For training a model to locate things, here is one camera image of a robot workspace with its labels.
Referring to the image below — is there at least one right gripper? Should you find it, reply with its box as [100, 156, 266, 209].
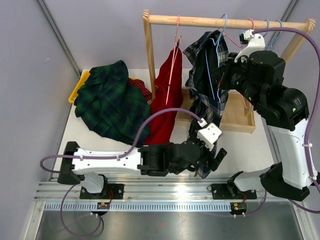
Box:
[213, 52, 263, 108]

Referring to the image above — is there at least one blue hanger with plaid skirt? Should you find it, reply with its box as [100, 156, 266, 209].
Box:
[209, 13, 228, 103]

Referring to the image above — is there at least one navy white plaid skirt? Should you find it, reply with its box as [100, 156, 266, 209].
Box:
[182, 30, 230, 180]

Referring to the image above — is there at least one red polka dot skirt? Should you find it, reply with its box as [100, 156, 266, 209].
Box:
[128, 78, 152, 101]

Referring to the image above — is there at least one dark green plaid skirt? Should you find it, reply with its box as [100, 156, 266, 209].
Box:
[74, 60, 152, 145]

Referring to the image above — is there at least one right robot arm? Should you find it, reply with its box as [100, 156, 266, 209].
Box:
[213, 50, 320, 202]

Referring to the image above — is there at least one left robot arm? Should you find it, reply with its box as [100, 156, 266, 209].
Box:
[57, 140, 227, 200]

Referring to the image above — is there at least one pink hanger left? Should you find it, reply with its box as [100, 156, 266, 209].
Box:
[164, 14, 183, 105]

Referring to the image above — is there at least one wooden clothes rack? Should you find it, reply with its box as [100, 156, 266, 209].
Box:
[142, 9, 316, 134]

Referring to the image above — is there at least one yellow plastic tray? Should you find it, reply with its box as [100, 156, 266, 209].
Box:
[68, 70, 90, 104]

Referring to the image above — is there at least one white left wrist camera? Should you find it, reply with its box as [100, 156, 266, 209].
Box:
[196, 118, 223, 152]

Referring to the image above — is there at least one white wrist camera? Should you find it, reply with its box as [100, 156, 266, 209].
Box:
[196, 118, 223, 152]
[234, 29, 266, 63]

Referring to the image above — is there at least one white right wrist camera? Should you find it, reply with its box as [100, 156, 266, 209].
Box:
[234, 29, 266, 63]

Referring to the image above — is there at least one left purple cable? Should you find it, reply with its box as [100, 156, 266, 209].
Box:
[39, 107, 208, 237]

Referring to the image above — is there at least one purple cable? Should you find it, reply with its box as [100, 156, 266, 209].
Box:
[252, 27, 320, 218]
[39, 107, 208, 237]

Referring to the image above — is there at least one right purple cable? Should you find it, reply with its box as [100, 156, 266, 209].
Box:
[252, 27, 320, 218]

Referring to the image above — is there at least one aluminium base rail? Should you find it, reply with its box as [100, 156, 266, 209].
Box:
[33, 172, 307, 213]

